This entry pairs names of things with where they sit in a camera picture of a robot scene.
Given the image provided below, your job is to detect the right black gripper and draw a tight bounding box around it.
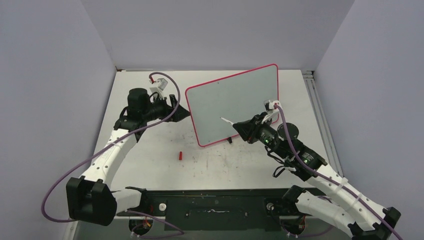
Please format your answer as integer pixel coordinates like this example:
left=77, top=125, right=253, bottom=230
left=233, top=111, right=288, bottom=159

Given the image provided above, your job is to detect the pink framed whiteboard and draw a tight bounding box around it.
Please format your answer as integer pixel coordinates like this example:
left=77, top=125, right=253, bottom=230
left=185, top=63, right=279, bottom=147

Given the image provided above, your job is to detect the white red marker pen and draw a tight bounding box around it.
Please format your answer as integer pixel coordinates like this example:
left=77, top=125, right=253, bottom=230
left=220, top=117, right=234, bottom=126

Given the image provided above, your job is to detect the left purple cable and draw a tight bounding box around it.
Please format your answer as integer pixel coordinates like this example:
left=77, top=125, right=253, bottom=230
left=40, top=71, right=185, bottom=239

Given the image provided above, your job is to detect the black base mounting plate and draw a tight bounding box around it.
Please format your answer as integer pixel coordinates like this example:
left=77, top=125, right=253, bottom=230
left=133, top=188, right=302, bottom=231

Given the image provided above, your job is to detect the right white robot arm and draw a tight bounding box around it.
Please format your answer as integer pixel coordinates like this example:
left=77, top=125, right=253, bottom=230
left=232, top=113, right=401, bottom=240

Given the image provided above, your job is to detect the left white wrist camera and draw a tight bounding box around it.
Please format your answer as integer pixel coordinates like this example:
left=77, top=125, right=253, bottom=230
left=149, top=78, right=168, bottom=100

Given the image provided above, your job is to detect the purple cable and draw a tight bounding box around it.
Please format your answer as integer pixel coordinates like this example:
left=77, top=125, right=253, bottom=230
left=40, top=71, right=185, bottom=239
left=274, top=104, right=403, bottom=240

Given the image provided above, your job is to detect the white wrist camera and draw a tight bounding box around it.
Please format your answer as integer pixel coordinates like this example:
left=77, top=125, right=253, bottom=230
left=149, top=78, right=168, bottom=100
left=261, top=99, right=281, bottom=124

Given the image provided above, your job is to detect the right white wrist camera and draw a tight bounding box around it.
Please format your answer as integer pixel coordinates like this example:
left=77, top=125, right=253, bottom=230
left=261, top=99, right=281, bottom=124

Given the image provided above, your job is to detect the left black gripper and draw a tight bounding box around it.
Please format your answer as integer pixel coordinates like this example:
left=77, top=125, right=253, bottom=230
left=142, top=94, right=190, bottom=123

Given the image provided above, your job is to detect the aluminium rail frame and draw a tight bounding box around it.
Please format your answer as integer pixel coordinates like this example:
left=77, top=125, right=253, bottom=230
left=67, top=70, right=372, bottom=240

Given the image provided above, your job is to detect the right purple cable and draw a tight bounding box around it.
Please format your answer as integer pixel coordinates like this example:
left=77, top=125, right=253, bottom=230
left=274, top=104, right=403, bottom=240

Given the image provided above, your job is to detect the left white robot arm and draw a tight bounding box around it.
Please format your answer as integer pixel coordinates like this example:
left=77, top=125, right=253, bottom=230
left=66, top=88, right=190, bottom=226

